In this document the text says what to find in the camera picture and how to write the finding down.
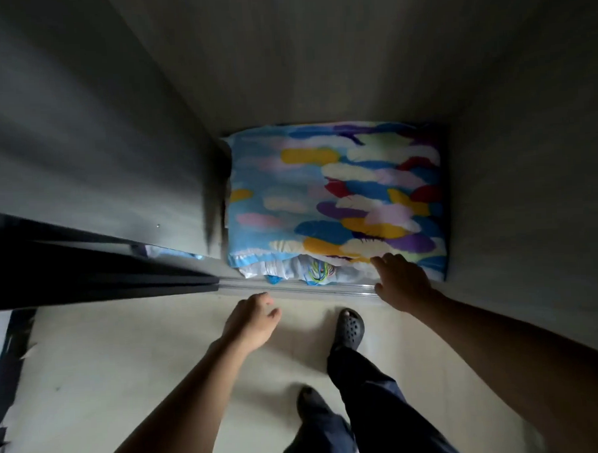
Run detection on person's left hand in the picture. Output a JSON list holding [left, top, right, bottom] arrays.
[[217, 291, 284, 356]]

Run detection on person's dark blue trousers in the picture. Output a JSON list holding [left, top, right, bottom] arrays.
[[277, 342, 465, 453]]

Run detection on person's right black clog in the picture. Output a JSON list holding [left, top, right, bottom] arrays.
[[329, 307, 367, 355]]

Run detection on grey wardrobe cabinet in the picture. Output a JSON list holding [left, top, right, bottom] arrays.
[[106, 0, 598, 386]]

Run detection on grey wardrobe sliding door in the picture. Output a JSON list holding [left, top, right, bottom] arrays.
[[0, 0, 233, 270]]

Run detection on colourful feather print folded blanket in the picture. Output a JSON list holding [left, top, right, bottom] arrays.
[[220, 117, 451, 292]]

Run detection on metal wardrobe door track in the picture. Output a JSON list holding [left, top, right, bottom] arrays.
[[216, 270, 383, 305]]

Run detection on black wardrobe sliding door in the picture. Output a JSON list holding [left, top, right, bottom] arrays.
[[0, 200, 222, 312]]

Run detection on white printed folded bedding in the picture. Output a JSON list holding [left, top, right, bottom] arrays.
[[238, 252, 377, 290]]

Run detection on person's left forearm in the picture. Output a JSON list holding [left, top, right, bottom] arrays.
[[89, 335, 251, 453]]

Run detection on person's black clog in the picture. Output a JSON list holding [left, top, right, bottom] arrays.
[[295, 384, 334, 424], [329, 307, 367, 355]]

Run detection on person's right hand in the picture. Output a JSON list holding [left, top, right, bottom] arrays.
[[369, 251, 435, 316]]

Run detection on person's left black clog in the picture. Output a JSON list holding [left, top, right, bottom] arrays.
[[295, 384, 334, 424]]

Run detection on person's right forearm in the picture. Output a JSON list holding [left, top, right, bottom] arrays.
[[410, 282, 598, 453]]

